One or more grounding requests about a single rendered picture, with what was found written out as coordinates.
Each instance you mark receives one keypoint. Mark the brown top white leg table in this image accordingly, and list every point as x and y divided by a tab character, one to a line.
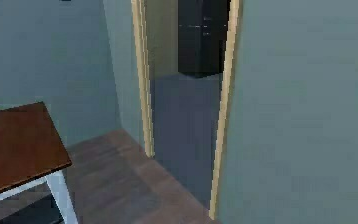
20	143

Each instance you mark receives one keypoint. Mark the pale wooden door frame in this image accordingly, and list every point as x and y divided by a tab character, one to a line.
143	83

